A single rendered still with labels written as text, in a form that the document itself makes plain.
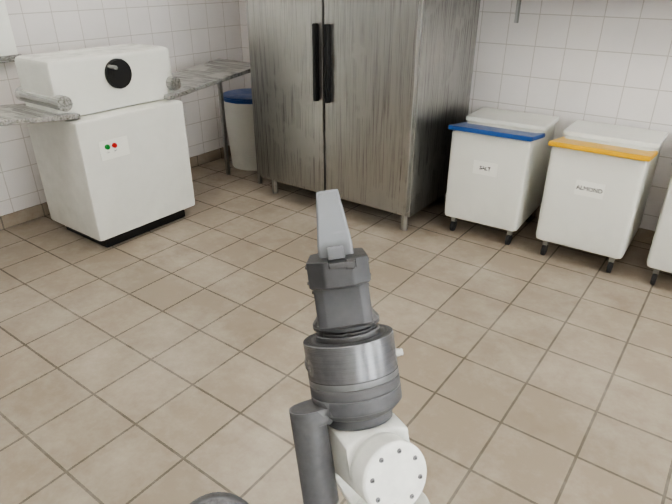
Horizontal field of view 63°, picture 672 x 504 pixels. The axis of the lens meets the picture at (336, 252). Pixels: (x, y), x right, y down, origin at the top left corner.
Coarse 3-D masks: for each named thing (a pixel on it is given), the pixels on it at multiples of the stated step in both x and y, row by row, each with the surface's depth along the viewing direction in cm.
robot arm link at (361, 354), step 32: (352, 256) 49; (320, 288) 47; (352, 288) 49; (320, 320) 49; (352, 320) 49; (320, 352) 50; (352, 352) 49; (384, 352) 50; (320, 384) 50; (352, 384) 49
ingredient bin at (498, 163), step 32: (448, 128) 355; (480, 128) 347; (512, 128) 357; (544, 128) 350; (480, 160) 354; (512, 160) 342; (544, 160) 374; (448, 192) 375; (480, 192) 362; (512, 192) 350; (512, 224) 358
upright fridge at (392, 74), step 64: (256, 0) 382; (320, 0) 352; (384, 0) 325; (448, 0) 339; (256, 64) 404; (320, 64) 370; (384, 64) 341; (448, 64) 363; (256, 128) 428; (320, 128) 390; (384, 128) 358; (384, 192) 377
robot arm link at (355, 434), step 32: (384, 384) 50; (320, 416) 50; (352, 416) 49; (384, 416) 52; (320, 448) 50; (352, 448) 50; (384, 448) 48; (416, 448) 49; (320, 480) 51; (352, 480) 49; (384, 480) 48; (416, 480) 49
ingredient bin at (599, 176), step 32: (576, 128) 346; (608, 128) 346; (640, 128) 346; (576, 160) 318; (608, 160) 308; (640, 160) 296; (544, 192) 337; (576, 192) 325; (608, 192) 314; (640, 192) 307; (544, 224) 344; (576, 224) 332; (608, 224) 321; (608, 256) 329
